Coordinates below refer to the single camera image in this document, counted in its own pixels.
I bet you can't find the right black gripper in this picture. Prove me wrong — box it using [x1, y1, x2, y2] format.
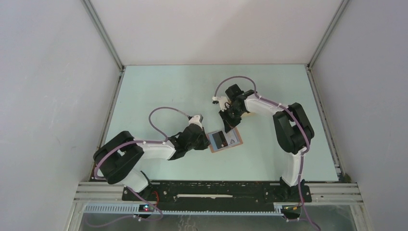
[218, 105, 244, 133]

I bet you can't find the black credit card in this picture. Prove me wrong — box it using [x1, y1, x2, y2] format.
[210, 131, 228, 150]

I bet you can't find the orange leather card holder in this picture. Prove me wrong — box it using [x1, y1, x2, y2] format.
[207, 128, 243, 153]

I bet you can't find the beige oval tray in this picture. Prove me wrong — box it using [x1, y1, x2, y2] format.
[241, 112, 256, 117]

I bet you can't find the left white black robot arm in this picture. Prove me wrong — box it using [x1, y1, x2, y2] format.
[93, 124, 210, 201]

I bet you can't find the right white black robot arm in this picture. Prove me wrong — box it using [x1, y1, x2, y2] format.
[212, 93, 314, 201]

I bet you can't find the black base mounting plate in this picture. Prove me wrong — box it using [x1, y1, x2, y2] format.
[141, 180, 312, 213]

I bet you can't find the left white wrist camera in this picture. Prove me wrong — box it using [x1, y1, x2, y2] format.
[188, 115, 203, 127]

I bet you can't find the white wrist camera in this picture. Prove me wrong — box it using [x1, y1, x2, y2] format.
[212, 96, 230, 111]
[188, 115, 203, 127]

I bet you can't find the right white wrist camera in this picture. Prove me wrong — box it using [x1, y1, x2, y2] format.
[212, 96, 230, 111]

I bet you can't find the white slotted cable duct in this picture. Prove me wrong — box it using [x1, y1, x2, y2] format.
[83, 203, 283, 216]

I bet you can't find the aluminium frame rail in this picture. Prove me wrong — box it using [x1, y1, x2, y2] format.
[73, 182, 363, 205]

